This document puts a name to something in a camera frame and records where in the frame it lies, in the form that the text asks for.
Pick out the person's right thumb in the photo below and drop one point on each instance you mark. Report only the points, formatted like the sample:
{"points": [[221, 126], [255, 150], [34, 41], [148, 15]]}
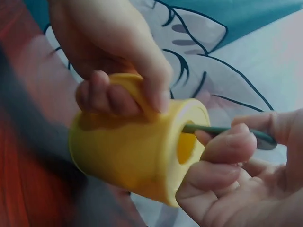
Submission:
{"points": [[262, 127]]}

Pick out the person's left thumb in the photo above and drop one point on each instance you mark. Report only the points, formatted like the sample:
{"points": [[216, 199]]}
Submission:
{"points": [[154, 71]]}

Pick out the yellow plastic mug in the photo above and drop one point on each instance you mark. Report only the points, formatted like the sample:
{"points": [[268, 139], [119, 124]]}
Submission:
{"points": [[118, 153]]}

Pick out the green utensil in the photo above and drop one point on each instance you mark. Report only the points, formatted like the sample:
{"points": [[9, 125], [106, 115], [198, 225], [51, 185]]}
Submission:
{"points": [[208, 129]]}

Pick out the person's right hand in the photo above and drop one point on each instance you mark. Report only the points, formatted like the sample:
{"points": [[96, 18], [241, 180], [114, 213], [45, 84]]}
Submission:
{"points": [[265, 189]]}

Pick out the person's left hand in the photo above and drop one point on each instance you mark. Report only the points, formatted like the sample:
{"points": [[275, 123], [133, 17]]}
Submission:
{"points": [[101, 40]]}

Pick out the person's left fingers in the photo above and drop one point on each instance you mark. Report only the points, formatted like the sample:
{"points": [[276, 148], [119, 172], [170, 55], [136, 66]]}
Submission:
{"points": [[106, 97]]}

